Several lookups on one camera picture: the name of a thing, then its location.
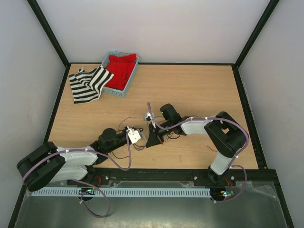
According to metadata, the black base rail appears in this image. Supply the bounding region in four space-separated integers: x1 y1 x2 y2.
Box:
26 166 278 191

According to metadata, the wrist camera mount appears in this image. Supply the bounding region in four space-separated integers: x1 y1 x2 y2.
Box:
127 128 142 144
143 112 153 123

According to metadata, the black wire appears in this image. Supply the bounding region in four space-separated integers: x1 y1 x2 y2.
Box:
111 137 219 160

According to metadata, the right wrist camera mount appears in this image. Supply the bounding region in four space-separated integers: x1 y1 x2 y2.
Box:
143 112 153 123

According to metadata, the black white striped cloth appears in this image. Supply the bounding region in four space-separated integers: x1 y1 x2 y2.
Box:
68 65 114 104

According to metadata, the light blue cable duct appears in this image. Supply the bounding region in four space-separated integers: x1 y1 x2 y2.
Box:
31 187 210 198

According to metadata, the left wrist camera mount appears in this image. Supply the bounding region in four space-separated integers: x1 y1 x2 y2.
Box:
127 128 142 144

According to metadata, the light blue plastic basket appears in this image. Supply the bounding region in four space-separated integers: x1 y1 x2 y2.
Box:
101 51 139 97

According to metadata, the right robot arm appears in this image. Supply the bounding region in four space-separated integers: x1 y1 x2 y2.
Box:
144 103 249 185

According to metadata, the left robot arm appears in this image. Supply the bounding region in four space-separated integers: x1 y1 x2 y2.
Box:
17 127 144 191

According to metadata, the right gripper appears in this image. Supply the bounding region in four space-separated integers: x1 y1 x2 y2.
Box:
146 120 172 148

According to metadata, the red cloth in basket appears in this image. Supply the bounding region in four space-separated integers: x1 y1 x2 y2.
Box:
105 54 137 91

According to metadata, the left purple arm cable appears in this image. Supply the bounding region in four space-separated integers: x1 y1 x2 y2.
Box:
22 135 133 185

